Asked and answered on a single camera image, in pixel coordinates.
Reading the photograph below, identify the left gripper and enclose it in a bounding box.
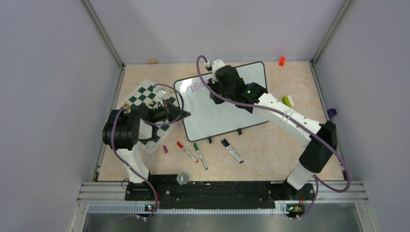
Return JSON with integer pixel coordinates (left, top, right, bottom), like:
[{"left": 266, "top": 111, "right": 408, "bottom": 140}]
[{"left": 149, "top": 99, "right": 190, "bottom": 124}]

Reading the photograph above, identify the whiteboard with black frame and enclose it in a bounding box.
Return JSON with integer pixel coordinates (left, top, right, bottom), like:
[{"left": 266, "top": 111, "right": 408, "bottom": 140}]
[{"left": 174, "top": 76, "right": 267, "bottom": 142}]

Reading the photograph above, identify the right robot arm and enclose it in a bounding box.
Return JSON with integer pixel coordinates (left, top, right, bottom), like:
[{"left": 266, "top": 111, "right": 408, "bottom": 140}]
[{"left": 205, "top": 63, "right": 337, "bottom": 199}]

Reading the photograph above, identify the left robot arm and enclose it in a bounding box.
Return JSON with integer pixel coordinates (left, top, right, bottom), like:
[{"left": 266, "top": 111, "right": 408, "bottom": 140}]
[{"left": 102, "top": 100, "right": 191, "bottom": 200}]

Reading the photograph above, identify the red whiteboard marker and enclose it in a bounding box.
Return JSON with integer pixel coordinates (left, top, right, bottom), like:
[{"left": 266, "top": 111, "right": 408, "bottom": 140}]
[{"left": 176, "top": 142, "right": 198, "bottom": 163}]

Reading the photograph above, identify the green whiteboard marker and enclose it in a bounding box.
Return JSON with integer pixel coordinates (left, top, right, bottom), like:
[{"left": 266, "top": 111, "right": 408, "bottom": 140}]
[{"left": 193, "top": 143, "right": 208, "bottom": 170}]

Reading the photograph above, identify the whiteboard metal stand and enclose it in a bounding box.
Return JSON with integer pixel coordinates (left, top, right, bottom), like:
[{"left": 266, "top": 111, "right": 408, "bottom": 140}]
[{"left": 207, "top": 128, "right": 243, "bottom": 144}]

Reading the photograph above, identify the blue whiteboard marker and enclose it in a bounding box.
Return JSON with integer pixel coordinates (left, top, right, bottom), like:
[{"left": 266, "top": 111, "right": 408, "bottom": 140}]
[{"left": 221, "top": 140, "right": 241, "bottom": 163}]

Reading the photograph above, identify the black whiteboard marker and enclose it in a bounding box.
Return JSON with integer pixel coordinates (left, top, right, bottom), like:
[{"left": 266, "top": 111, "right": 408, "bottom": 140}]
[{"left": 223, "top": 139, "right": 244, "bottom": 163}]

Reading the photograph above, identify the green white chessboard mat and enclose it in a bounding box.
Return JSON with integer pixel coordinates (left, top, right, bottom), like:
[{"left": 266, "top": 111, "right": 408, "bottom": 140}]
[{"left": 117, "top": 80, "right": 175, "bottom": 154}]

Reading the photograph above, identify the wooden chess piece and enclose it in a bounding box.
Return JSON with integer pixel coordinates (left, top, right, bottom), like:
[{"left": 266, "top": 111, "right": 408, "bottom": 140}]
[{"left": 122, "top": 104, "right": 131, "bottom": 111}]

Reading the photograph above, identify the orange toy block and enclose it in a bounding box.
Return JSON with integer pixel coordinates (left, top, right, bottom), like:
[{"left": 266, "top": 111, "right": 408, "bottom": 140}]
[{"left": 278, "top": 57, "right": 286, "bottom": 66}]

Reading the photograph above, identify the wooden cork piece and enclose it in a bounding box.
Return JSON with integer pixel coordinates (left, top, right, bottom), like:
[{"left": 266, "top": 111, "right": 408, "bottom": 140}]
[{"left": 147, "top": 59, "right": 158, "bottom": 64}]

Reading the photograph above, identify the green white toy block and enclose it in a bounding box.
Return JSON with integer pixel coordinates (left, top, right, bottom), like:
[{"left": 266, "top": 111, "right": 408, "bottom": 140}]
[{"left": 282, "top": 95, "right": 295, "bottom": 108}]

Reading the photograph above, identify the grey round knob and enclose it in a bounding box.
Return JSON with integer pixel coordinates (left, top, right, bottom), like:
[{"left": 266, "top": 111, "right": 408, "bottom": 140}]
[{"left": 176, "top": 173, "right": 190, "bottom": 186}]

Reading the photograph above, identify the purple object at edge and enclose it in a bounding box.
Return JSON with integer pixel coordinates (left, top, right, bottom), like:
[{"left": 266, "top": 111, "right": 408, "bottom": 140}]
[{"left": 327, "top": 108, "right": 337, "bottom": 118}]

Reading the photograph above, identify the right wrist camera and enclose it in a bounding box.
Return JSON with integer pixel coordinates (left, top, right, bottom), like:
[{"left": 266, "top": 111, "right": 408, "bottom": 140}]
[{"left": 205, "top": 59, "right": 226, "bottom": 80}]

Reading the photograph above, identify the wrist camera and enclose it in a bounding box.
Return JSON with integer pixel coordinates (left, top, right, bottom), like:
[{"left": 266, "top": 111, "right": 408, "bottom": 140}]
[
  {"left": 156, "top": 88, "right": 167, "bottom": 100},
  {"left": 205, "top": 59, "right": 226, "bottom": 80}
]

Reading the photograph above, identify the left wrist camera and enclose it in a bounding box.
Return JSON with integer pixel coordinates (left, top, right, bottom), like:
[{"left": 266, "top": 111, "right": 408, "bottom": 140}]
[{"left": 156, "top": 88, "right": 167, "bottom": 100}]

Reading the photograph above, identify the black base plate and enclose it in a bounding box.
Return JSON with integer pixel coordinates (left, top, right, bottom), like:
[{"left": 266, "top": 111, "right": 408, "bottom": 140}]
[{"left": 125, "top": 174, "right": 314, "bottom": 210}]

